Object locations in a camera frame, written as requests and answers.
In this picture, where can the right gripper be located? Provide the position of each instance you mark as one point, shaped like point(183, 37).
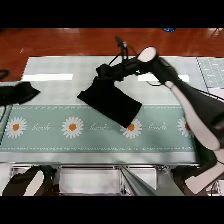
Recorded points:
point(106, 71)

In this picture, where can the black T-shirt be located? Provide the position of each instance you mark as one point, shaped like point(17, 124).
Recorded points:
point(111, 100)

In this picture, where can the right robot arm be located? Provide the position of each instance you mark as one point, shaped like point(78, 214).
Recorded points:
point(203, 103)

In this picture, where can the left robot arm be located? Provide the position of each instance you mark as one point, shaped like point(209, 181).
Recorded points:
point(15, 185)

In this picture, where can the silver frame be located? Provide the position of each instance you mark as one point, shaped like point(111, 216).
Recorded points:
point(138, 186)

